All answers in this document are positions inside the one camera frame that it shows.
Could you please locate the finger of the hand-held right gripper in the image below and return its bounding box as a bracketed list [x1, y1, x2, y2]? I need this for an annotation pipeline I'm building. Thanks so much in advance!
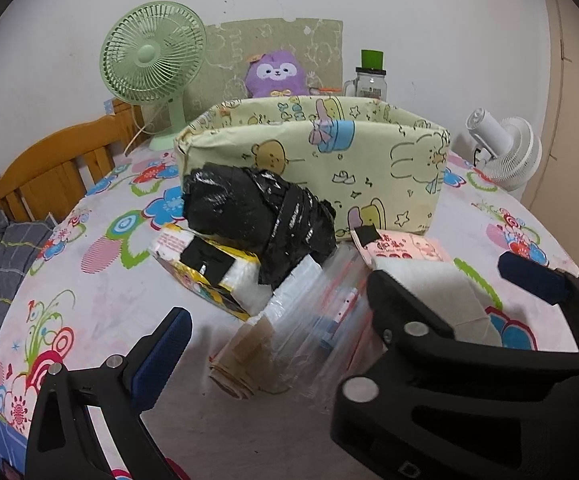
[498, 252, 579, 397]
[333, 270, 571, 457]

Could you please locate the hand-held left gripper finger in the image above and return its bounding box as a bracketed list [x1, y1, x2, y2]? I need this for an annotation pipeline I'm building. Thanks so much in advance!
[26, 306, 193, 480]

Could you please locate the white soft cloth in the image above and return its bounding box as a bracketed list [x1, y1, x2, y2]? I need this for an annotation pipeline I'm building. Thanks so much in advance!
[373, 255, 503, 349]

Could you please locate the yellow cartoon fabric storage box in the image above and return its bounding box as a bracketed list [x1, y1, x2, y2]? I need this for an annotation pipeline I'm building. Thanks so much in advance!
[174, 95, 451, 244]

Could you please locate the black plastic bag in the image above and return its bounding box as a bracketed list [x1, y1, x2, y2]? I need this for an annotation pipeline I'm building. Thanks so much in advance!
[182, 162, 339, 289]

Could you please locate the pink wet wipes pack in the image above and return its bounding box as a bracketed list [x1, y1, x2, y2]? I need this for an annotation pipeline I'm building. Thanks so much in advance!
[351, 226, 453, 267]

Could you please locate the beige cloth roll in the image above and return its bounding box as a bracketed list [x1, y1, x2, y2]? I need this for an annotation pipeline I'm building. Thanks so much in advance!
[208, 317, 276, 402]

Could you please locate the clear plastic zip bag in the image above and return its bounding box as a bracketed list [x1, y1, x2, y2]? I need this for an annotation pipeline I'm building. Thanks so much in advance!
[239, 249, 387, 397]

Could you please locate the yellow printed tissue pack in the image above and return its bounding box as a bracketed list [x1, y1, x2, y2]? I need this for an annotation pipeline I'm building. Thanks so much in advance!
[149, 224, 271, 322]

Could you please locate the floral printed tablecloth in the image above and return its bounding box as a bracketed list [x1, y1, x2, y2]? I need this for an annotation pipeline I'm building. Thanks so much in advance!
[0, 145, 579, 480]

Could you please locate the white plastic pack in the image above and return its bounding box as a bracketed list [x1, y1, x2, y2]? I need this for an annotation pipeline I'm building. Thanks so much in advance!
[259, 255, 327, 322]

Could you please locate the white desk fan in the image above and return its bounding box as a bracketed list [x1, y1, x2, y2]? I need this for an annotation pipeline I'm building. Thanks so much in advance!
[466, 107, 543, 192]

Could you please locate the grey plaid blanket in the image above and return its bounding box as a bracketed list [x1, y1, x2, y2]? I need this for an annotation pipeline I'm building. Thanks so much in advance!
[0, 209, 56, 361]

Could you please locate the wooden bed headboard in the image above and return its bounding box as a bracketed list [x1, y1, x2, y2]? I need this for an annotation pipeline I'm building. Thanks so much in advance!
[0, 97, 146, 224]

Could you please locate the glass jar with green lid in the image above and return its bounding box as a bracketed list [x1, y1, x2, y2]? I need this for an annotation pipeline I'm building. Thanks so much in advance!
[342, 49, 388, 102]

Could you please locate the purple plush toy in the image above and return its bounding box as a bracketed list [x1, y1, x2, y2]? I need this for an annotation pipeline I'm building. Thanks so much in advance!
[244, 50, 316, 99]

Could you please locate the green desk fan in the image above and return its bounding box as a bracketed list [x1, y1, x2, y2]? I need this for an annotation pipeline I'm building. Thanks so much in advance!
[100, 1, 208, 152]

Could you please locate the beige printed cardboard sheet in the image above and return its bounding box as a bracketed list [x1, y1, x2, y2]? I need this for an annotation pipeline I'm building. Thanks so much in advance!
[204, 17, 345, 113]

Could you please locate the white fan cable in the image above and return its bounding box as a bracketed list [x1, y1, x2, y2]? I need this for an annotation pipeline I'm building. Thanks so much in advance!
[123, 105, 146, 157]

